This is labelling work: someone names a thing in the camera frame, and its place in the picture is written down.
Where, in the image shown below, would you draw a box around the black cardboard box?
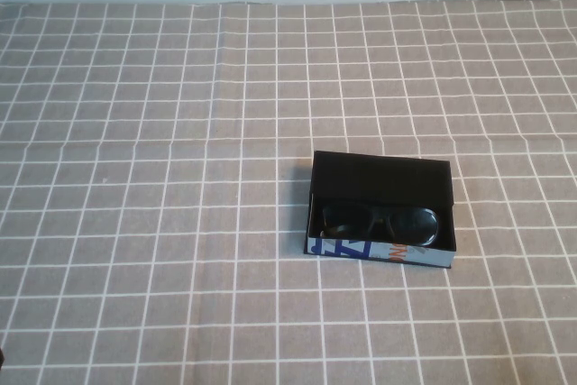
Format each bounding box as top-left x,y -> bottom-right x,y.
305,150 -> 459,269

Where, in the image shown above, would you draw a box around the black framed glasses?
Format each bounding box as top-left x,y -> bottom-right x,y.
320,204 -> 441,249

